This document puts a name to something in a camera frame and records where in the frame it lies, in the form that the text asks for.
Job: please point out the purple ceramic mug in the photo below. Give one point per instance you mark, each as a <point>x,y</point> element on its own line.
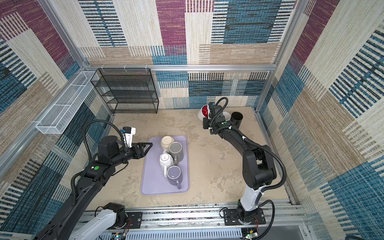
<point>175,176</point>

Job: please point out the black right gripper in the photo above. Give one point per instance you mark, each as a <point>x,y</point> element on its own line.
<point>205,124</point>

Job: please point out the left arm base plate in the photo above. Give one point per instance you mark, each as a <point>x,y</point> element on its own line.
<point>133,221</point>

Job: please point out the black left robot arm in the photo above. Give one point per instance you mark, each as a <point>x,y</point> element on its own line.
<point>86,184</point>

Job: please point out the cream speckled mug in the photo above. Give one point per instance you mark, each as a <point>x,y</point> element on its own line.
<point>166,141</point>

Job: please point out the aluminium front rail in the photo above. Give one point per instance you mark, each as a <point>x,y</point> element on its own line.
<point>204,222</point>

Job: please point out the grey ceramic mug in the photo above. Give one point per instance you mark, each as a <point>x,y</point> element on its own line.
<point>176,151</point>

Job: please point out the white ceramic mug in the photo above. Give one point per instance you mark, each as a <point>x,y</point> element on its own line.
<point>203,112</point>

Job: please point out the white wire mesh basket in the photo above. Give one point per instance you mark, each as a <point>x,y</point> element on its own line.
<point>61,113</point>

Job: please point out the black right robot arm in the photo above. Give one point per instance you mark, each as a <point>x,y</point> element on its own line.
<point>258,167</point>

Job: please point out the lavender plastic tray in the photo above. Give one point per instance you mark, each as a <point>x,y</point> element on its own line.
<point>153,181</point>

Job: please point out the black wire mesh shelf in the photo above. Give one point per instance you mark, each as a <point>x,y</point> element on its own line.
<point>127,91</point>

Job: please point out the black ceramic mug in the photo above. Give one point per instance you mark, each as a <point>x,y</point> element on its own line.
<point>236,118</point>

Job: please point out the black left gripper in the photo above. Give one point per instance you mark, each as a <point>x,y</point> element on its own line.
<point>141,153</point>

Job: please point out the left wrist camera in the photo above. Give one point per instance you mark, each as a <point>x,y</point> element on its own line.
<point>128,133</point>

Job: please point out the white patterned mug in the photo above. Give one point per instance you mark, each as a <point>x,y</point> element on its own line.
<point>166,161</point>

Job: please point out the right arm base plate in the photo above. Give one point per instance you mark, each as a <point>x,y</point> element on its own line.
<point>232,218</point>

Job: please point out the light blue mug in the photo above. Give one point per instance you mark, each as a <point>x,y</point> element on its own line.
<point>227,116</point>

